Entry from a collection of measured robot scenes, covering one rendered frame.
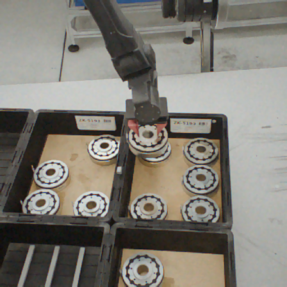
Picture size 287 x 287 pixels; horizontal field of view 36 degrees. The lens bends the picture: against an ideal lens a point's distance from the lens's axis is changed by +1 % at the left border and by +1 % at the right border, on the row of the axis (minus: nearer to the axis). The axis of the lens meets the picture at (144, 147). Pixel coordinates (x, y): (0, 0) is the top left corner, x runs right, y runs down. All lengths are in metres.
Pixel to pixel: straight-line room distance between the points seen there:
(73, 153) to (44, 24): 2.29
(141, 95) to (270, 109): 0.89
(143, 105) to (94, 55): 2.29
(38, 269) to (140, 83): 0.56
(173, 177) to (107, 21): 0.59
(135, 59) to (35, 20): 2.77
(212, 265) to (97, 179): 0.42
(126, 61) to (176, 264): 0.53
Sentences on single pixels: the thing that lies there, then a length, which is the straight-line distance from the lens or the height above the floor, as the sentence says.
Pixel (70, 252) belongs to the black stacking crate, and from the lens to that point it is 1.21.
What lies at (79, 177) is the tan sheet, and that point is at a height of 0.83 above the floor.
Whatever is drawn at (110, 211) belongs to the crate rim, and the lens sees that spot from 1.13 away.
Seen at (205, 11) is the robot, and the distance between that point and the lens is 1.42.
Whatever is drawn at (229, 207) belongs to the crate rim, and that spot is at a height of 0.93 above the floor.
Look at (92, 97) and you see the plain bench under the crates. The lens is 1.78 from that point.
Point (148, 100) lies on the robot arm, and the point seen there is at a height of 1.26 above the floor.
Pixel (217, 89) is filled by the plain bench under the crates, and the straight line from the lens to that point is 1.79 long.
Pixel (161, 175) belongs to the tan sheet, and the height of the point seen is 0.83.
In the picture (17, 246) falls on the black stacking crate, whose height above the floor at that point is 0.83.
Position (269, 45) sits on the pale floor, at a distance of 3.26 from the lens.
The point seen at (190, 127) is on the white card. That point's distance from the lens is 1.37.
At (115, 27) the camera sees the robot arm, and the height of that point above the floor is 1.39.
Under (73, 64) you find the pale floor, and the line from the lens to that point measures 3.14.
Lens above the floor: 1.87
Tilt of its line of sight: 48 degrees down
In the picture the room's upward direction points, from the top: 5 degrees counter-clockwise
